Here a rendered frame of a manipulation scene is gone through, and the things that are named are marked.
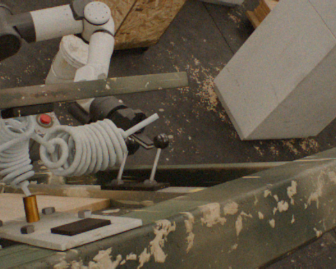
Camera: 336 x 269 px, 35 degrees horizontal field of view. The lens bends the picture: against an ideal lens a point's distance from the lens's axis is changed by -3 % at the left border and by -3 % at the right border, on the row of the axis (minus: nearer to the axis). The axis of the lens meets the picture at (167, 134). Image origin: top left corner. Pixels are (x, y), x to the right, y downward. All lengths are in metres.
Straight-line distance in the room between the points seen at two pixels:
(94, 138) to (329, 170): 0.36
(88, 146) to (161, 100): 3.21
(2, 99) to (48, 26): 1.06
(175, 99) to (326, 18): 1.21
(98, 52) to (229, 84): 2.64
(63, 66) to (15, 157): 2.64
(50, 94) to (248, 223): 0.28
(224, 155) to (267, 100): 0.48
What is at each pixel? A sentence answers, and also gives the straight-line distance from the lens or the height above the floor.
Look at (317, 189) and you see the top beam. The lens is 0.81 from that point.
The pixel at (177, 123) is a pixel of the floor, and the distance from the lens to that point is 3.80.
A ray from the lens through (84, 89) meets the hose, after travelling 0.62.
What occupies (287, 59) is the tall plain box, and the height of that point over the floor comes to 0.71.
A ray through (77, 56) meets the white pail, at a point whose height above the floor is 0.36.
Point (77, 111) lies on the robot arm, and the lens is 1.52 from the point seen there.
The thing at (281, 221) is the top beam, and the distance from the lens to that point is 0.74.
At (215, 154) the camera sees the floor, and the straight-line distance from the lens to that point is 3.82.
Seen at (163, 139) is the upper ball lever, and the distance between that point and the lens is 1.25.
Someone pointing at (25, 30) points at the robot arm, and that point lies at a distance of 1.60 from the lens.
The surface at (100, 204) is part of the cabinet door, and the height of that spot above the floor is 1.36.
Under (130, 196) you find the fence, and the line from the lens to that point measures 1.26.
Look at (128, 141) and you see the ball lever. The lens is 1.34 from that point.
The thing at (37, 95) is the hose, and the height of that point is 1.95.
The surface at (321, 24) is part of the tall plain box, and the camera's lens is 3.64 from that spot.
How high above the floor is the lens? 2.36
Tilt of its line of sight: 40 degrees down
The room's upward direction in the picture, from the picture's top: 40 degrees clockwise
